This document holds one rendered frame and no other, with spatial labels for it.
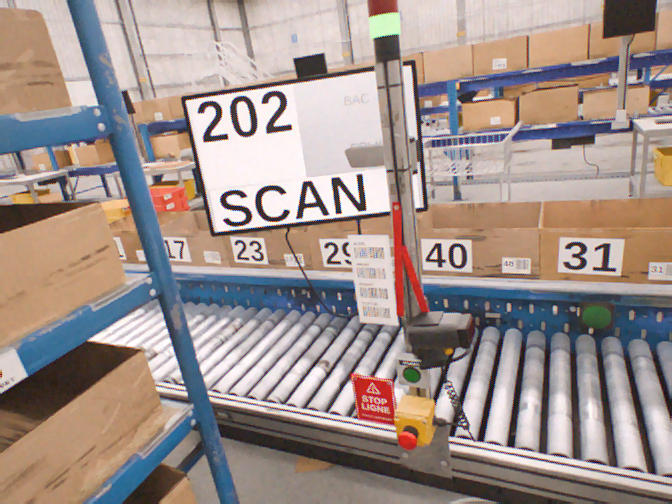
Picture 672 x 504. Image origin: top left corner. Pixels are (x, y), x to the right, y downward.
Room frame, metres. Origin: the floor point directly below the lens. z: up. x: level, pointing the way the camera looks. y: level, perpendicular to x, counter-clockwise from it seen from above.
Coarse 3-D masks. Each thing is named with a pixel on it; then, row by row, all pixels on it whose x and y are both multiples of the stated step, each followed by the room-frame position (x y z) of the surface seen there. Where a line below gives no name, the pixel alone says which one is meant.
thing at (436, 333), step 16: (416, 320) 0.78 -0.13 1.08; (432, 320) 0.76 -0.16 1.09; (448, 320) 0.75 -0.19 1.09; (464, 320) 0.75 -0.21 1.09; (416, 336) 0.76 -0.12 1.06; (432, 336) 0.74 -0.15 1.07; (448, 336) 0.73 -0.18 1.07; (464, 336) 0.72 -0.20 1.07; (432, 352) 0.76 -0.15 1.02; (448, 352) 0.76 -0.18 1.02; (432, 368) 0.76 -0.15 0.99
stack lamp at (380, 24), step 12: (372, 0) 0.83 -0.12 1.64; (384, 0) 0.82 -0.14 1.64; (396, 0) 0.83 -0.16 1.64; (372, 12) 0.83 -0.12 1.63; (384, 12) 0.82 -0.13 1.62; (396, 12) 0.83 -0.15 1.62; (372, 24) 0.83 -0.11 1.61; (384, 24) 0.82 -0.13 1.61; (396, 24) 0.83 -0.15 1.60; (372, 36) 0.84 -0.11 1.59
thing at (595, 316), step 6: (594, 306) 1.13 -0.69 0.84; (600, 306) 1.12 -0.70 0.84; (588, 312) 1.13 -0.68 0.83; (594, 312) 1.12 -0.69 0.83; (600, 312) 1.12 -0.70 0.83; (606, 312) 1.11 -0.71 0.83; (582, 318) 1.14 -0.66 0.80; (588, 318) 1.13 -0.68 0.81; (594, 318) 1.12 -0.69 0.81; (600, 318) 1.12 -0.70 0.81; (606, 318) 1.11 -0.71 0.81; (588, 324) 1.13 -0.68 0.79; (594, 324) 1.12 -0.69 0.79; (600, 324) 1.12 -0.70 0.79; (606, 324) 1.11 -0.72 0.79
